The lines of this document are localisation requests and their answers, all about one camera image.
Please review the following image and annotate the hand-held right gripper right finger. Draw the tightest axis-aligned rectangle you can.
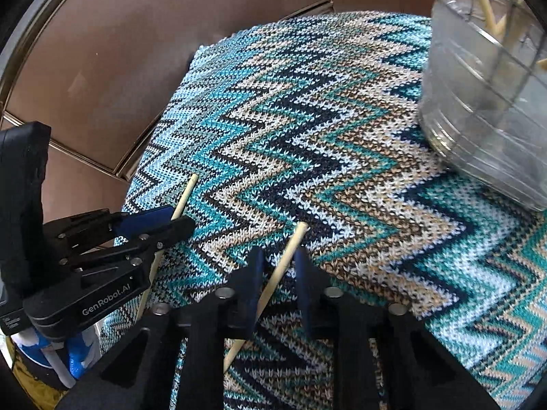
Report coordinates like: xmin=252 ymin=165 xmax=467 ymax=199
xmin=294 ymin=245 xmax=501 ymax=410

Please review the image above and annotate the person's left forearm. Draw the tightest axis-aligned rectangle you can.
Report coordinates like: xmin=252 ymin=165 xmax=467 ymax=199
xmin=6 ymin=350 xmax=71 ymax=408

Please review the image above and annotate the curved frame with gold edge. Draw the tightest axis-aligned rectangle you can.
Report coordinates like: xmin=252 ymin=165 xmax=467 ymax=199
xmin=0 ymin=0 xmax=107 ymax=107

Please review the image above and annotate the wire basket with clear tray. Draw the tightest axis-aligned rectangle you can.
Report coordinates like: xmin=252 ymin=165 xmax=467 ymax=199
xmin=418 ymin=0 xmax=547 ymax=213

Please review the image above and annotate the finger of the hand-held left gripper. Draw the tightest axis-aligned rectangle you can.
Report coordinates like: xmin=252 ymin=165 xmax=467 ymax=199
xmin=43 ymin=204 xmax=174 ymax=242
xmin=57 ymin=216 xmax=196 ymax=272

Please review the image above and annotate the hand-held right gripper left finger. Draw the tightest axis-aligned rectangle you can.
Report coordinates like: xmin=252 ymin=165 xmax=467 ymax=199
xmin=55 ymin=245 xmax=266 ymax=410

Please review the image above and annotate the person's left hand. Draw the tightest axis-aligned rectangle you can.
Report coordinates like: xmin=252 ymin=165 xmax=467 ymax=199
xmin=13 ymin=328 xmax=102 ymax=390

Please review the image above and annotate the zigzag knitted cloth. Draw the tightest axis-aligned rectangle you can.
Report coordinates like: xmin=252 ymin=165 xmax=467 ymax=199
xmin=100 ymin=11 xmax=547 ymax=410

